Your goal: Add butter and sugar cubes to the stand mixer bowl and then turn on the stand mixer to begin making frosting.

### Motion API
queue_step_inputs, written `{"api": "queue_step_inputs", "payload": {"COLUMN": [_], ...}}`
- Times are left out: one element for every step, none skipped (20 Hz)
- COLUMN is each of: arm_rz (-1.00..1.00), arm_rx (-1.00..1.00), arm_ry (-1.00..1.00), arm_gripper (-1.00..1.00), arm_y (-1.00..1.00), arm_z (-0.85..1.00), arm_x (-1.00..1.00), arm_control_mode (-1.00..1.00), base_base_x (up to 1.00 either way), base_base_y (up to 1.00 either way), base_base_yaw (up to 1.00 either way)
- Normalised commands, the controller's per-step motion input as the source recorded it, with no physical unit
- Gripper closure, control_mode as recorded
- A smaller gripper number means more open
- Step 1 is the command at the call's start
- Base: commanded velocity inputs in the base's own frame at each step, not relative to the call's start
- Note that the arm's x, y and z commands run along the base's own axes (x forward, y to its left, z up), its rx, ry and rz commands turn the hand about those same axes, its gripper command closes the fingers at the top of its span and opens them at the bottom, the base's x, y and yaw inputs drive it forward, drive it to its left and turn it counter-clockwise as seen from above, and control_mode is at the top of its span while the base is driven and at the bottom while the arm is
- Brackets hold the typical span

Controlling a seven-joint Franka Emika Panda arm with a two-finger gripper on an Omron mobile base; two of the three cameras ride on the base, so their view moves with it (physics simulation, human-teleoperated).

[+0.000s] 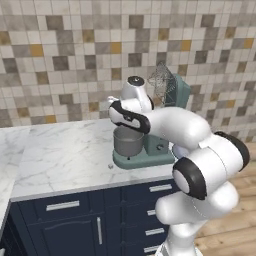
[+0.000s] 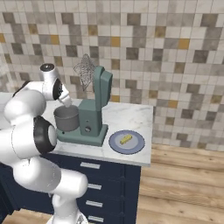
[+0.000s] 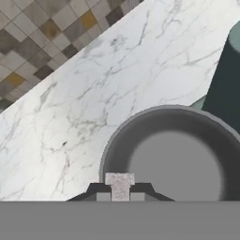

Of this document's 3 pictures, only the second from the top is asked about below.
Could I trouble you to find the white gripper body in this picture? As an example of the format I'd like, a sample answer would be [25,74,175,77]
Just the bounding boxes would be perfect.
[59,92,74,109]

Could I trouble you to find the grey mixer bowl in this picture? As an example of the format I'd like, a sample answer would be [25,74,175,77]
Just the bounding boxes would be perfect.
[53,104,81,132]

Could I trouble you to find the teal stand mixer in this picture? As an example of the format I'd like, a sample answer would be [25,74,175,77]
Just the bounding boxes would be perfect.
[56,65,114,147]

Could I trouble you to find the yellow butter stick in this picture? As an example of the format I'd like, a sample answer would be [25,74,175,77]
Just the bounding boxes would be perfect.
[119,133,133,145]

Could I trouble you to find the blue-grey plate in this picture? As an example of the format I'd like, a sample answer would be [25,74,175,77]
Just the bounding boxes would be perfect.
[108,129,146,155]

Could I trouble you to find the navy drawer front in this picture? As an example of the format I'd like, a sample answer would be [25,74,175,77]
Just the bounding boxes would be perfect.
[43,153,125,179]
[79,212,124,224]
[78,194,124,216]
[83,175,125,199]

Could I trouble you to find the navy drawer cabinet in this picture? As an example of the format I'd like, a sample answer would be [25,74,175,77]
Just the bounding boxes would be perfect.
[0,152,142,224]

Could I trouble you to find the wire whisk attachment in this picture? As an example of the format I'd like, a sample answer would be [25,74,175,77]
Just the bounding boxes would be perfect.
[73,53,97,92]

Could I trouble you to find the silver drawer handle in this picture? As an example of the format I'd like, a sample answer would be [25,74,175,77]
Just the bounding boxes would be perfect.
[87,183,103,191]
[80,161,102,171]
[87,215,105,223]
[85,199,104,208]

